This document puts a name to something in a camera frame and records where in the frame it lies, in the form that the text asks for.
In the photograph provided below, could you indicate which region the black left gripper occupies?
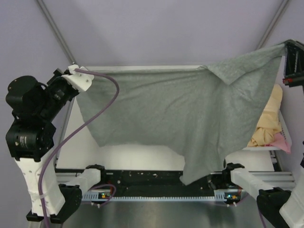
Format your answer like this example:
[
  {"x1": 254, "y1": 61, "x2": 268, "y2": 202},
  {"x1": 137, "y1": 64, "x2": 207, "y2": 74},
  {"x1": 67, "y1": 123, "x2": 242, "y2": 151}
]
[{"x1": 38, "y1": 66, "x2": 79, "y2": 118}]

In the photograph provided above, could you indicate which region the grey t shirt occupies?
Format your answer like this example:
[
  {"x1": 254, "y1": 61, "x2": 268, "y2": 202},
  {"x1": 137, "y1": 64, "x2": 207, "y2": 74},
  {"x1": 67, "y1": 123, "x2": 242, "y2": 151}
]
[{"x1": 76, "y1": 44, "x2": 285, "y2": 185}]

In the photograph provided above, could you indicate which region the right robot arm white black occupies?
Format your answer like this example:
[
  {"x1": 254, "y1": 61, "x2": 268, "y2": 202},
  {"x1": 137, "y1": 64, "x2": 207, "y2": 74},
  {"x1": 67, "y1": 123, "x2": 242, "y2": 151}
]
[{"x1": 221, "y1": 39, "x2": 304, "y2": 228}]

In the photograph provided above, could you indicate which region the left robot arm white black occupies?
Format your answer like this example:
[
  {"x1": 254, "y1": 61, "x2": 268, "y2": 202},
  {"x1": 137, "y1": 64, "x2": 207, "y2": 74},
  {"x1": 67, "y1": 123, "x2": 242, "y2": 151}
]
[{"x1": 6, "y1": 69, "x2": 108, "y2": 225}]

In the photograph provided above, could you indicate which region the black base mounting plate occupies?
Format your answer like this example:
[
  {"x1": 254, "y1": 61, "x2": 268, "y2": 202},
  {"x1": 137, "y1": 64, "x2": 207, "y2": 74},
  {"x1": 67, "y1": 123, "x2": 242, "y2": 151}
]
[{"x1": 95, "y1": 170, "x2": 241, "y2": 197}]

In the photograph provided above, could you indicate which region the white laundry basket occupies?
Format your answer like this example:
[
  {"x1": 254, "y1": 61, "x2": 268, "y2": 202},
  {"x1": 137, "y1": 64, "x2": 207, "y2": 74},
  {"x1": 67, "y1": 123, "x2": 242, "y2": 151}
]
[{"x1": 242, "y1": 111, "x2": 292, "y2": 152}]

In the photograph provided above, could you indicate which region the yellow t shirt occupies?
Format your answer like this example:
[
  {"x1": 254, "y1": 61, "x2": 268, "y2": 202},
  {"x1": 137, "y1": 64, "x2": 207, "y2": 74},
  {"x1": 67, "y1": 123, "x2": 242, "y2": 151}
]
[{"x1": 247, "y1": 84, "x2": 283, "y2": 147}]

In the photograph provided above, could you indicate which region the pink t shirt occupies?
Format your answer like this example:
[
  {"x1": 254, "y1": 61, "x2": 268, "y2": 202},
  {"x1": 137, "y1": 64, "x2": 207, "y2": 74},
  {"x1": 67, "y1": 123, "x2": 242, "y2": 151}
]
[{"x1": 266, "y1": 133, "x2": 291, "y2": 154}]

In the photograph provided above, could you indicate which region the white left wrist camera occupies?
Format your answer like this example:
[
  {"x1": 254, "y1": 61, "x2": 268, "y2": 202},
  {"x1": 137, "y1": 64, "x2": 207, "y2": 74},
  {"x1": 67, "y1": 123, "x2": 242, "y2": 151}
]
[{"x1": 62, "y1": 64, "x2": 95, "y2": 93}]

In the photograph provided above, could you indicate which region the left aluminium corner post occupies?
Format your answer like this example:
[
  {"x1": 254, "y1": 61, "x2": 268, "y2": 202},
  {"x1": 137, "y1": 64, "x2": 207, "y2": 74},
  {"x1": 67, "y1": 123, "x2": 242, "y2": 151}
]
[{"x1": 34, "y1": 0, "x2": 77, "y2": 64}]

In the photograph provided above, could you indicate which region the aluminium corner post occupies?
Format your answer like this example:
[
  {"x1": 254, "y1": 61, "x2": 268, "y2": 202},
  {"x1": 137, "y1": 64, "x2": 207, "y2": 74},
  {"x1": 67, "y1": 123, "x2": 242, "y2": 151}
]
[
  {"x1": 34, "y1": 0, "x2": 77, "y2": 64},
  {"x1": 255, "y1": 0, "x2": 292, "y2": 50}
]

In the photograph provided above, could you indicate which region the grey slotted cable duct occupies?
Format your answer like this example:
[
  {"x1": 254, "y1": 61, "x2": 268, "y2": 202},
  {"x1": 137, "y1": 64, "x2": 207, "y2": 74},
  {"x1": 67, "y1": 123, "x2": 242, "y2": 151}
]
[{"x1": 82, "y1": 190, "x2": 241, "y2": 204}]

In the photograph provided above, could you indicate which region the right aluminium corner post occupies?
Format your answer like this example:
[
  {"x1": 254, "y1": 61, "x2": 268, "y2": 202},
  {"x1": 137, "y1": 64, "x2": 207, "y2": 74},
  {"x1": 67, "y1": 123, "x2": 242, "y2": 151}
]
[{"x1": 255, "y1": 0, "x2": 292, "y2": 50}]

